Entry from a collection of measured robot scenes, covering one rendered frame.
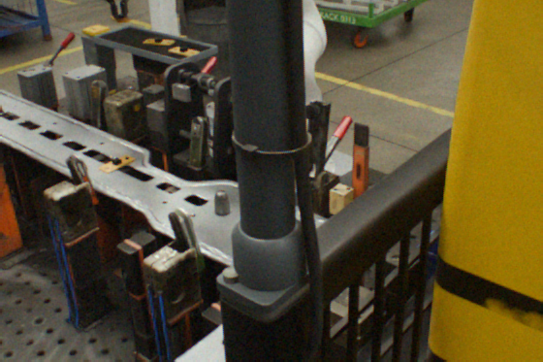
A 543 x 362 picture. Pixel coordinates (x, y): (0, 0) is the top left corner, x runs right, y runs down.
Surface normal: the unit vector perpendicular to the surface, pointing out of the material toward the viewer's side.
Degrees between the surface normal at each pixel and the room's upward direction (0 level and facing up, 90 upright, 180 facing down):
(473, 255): 90
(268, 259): 90
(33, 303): 0
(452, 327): 90
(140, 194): 0
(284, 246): 52
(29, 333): 0
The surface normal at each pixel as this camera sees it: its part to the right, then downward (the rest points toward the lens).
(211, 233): -0.04, -0.88
